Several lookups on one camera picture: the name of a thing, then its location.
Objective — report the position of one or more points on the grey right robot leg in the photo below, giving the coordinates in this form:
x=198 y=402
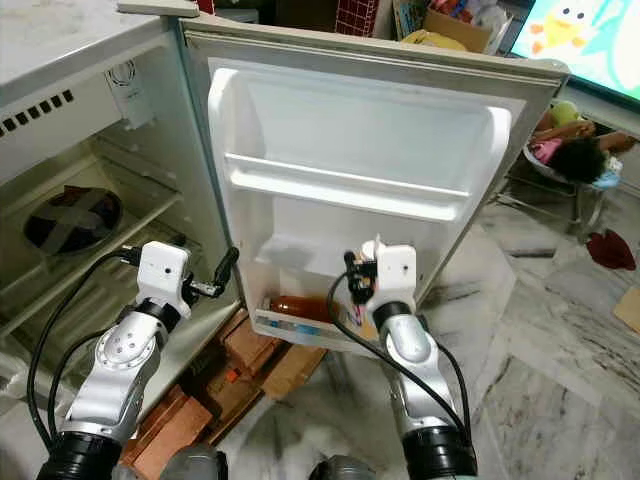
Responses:
x=340 y=470

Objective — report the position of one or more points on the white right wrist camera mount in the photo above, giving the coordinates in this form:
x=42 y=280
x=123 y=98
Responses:
x=397 y=272

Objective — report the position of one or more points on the red white grid panel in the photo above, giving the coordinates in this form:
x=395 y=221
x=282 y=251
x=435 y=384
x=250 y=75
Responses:
x=357 y=14

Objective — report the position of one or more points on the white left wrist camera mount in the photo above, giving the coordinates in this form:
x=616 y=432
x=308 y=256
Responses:
x=163 y=272

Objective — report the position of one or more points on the grey robot leg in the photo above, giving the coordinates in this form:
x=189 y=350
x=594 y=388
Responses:
x=190 y=465
x=340 y=470

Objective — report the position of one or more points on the open cardboard box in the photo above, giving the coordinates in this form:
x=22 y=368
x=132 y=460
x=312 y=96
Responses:
x=455 y=30

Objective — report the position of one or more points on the brown plastic bottle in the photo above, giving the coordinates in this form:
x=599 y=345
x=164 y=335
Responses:
x=300 y=308

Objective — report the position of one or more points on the dark red cloth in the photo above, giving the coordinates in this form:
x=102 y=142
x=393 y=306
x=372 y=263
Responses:
x=612 y=248

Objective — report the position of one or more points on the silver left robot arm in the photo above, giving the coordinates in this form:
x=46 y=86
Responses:
x=120 y=365

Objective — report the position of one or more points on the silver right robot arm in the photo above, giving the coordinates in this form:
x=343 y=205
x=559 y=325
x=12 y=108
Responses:
x=410 y=345

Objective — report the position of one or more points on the black bowl with tape cross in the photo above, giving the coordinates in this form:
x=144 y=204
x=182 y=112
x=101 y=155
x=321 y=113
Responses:
x=50 y=215

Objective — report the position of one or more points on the grey fridge cabinet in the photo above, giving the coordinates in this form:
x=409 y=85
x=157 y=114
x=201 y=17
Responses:
x=60 y=40

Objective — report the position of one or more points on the white fridge thermostat housing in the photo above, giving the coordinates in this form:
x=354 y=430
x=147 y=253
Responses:
x=128 y=95

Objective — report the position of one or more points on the yellow cloth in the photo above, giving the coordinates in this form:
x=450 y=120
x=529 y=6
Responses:
x=430 y=40

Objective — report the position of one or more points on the penguin cartoon screen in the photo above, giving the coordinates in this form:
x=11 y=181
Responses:
x=580 y=30

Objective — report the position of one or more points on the flat tan box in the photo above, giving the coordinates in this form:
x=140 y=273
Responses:
x=628 y=308

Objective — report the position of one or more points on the grey fridge door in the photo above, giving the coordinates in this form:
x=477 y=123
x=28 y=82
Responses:
x=360 y=130

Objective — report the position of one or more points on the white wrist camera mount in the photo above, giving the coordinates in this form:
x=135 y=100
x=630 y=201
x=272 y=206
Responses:
x=163 y=272
x=397 y=272

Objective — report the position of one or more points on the grey left robot leg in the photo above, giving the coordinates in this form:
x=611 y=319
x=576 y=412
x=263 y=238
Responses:
x=190 y=465

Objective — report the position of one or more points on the red brick stack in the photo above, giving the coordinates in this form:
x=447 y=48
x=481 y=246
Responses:
x=245 y=345

